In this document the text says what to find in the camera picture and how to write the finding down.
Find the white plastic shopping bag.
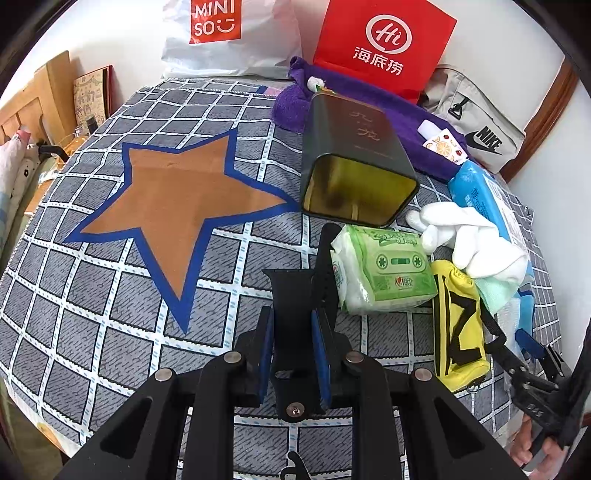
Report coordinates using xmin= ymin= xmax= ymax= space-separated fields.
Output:
xmin=161 ymin=0 xmax=303 ymax=79

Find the yellow pouch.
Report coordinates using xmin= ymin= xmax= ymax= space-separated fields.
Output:
xmin=430 ymin=259 xmax=509 ymax=393

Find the black strap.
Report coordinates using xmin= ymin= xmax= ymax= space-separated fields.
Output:
xmin=262 ymin=224 xmax=342 ymax=374

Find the wooden door frame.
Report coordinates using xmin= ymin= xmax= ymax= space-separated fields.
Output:
xmin=501 ymin=58 xmax=580 ymax=183

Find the checked blanket with stars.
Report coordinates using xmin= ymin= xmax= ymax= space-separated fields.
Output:
xmin=0 ymin=76 xmax=573 ymax=480

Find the white plush toy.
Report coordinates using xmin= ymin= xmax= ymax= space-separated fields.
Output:
xmin=0 ymin=129 xmax=42 ymax=222

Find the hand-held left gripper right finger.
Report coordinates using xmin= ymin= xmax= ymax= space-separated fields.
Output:
xmin=310 ymin=309 xmax=529 ymax=480

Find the wooden headboard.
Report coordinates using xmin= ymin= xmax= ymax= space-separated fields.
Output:
xmin=0 ymin=50 xmax=79 ymax=144

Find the red paper bag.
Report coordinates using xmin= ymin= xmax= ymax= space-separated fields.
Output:
xmin=312 ymin=0 xmax=458 ymax=104

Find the grey waist bag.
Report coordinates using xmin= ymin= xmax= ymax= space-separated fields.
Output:
xmin=418 ymin=65 xmax=527 ymax=174

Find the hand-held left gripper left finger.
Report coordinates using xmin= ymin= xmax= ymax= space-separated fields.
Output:
xmin=58 ymin=307 xmax=278 ymax=480

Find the light green cloth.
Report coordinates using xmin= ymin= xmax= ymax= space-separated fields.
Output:
xmin=473 ymin=272 xmax=522 ymax=315

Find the dark tin box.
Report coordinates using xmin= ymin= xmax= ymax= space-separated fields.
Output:
xmin=299 ymin=92 xmax=420 ymax=227

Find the green wet wipes pack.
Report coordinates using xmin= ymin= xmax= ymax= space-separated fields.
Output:
xmin=330 ymin=224 xmax=438 ymax=315

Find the blue tissue pack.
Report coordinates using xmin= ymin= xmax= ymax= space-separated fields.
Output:
xmin=447 ymin=159 xmax=536 ymax=296

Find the fruit print packet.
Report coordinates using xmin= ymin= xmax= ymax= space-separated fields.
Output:
xmin=422 ymin=128 xmax=468 ymax=163

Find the purple cloth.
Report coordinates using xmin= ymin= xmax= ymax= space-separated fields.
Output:
xmin=271 ymin=56 xmax=467 ymax=183

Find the glass cup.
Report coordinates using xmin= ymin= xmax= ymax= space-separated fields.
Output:
xmin=58 ymin=129 xmax=88 ymax=162

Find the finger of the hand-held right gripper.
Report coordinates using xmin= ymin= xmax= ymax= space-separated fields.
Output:
xmin=515 ymin=329 xmax=565 ymax=377
xmin=490 ymin=339 xmax=536 ymax=386

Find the brown illustrated book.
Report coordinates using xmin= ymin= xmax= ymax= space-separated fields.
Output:
xmin=73 ymin=65 xmax=114 ymax=134

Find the person's right hand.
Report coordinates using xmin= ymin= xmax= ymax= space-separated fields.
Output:
xmin=512 ymin=413 xmax=570 ymax=470

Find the white glove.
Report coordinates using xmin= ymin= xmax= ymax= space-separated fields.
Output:
xmin=406 ymin=203 xmax=529 ymax=282

